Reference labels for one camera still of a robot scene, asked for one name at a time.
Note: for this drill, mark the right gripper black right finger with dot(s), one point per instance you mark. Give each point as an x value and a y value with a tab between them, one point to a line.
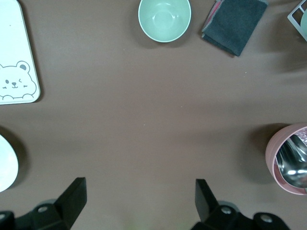
206	203

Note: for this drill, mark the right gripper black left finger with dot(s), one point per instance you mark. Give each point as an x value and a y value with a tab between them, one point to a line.
72	201

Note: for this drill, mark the white round plate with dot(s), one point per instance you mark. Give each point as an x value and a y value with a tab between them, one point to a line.
6	164

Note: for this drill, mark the pink utensil cup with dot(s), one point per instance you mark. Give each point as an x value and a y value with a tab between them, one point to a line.
273	148

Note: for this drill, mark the stainless steel spoon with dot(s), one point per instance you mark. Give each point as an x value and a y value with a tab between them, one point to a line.
293	173

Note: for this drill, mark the cream bear print tray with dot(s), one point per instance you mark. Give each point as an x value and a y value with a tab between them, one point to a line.
14	43

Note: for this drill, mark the dark grey folded cloth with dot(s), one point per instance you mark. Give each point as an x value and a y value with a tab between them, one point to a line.
233	25

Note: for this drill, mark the pale green bowl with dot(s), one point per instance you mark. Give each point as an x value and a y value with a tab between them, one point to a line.
164	20

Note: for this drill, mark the pale green cup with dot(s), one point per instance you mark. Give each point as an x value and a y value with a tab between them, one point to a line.
304	24

